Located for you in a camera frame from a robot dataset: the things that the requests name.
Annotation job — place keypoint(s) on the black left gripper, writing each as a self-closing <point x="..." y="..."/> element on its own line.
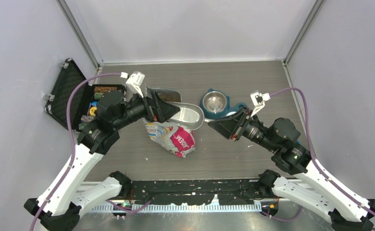
<point x="156" y="108"/>

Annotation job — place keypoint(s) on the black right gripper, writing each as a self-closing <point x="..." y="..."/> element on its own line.
<point x="231" y="127"/>

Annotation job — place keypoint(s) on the metal food scoop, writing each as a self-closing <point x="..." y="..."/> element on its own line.
<point x="190" y="116"/>

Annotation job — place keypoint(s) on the white yellow pet food bag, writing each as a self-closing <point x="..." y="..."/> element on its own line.
<point x="175" y="139"/>

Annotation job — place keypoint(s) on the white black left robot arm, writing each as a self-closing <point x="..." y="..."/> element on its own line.
<point x="61" y="207"/>

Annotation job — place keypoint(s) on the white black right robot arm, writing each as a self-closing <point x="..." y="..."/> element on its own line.
<point x="326" y="196"/>

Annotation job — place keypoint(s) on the teal double pet bowl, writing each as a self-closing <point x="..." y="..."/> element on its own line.
<point x="215" y="105"/>

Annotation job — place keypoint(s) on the green poker chip stack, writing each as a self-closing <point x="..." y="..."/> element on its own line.
<point x="98" y="95"/>

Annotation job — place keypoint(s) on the brown poker chip stack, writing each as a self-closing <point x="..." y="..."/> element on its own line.
<point x="103" y="89"/>

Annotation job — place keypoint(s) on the yellow poker chip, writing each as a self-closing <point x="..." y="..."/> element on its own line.
<point x="92" y="111"/>

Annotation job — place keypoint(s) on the striped poker chip stack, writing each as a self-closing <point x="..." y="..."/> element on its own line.
<point x="87" y="118"/>

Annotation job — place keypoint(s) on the green striped chip stack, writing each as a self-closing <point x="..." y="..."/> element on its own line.
<point x="81" y="126"/>

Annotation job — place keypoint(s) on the black foam-lined case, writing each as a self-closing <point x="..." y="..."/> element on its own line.
<point x="69" y="78"/>

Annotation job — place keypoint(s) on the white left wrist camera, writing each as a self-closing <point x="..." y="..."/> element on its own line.
<point x="133" y="84"/>

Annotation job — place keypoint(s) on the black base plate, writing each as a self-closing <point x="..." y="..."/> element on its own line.
<point x="196" y="192"/>

